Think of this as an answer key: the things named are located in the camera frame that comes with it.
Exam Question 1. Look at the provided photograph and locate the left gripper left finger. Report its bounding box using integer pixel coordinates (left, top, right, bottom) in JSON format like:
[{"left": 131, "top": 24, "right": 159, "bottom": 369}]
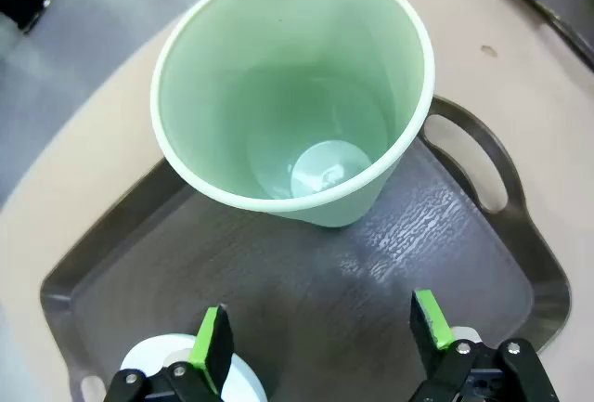
[{"left": 104, "top": 304, "right": 236, "bottom": 402}]

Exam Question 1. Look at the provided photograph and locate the light blue plastic bowl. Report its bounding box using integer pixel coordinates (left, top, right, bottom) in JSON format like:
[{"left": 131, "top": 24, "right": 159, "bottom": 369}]
[{"left": 119, "top": 332, "right": 269, "bottom": 402}]

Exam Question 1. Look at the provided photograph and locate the pale green plastic cup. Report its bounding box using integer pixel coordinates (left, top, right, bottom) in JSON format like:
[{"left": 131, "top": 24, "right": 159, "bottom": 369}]
[{"left": 149, "top": 0, "right": 436, "bottom": 229}]

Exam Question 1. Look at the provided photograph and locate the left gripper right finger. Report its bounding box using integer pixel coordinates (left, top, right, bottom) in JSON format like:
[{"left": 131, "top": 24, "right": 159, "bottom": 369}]
[{"left": 410, "top": 289, "right": 561, "bottom": 402}]

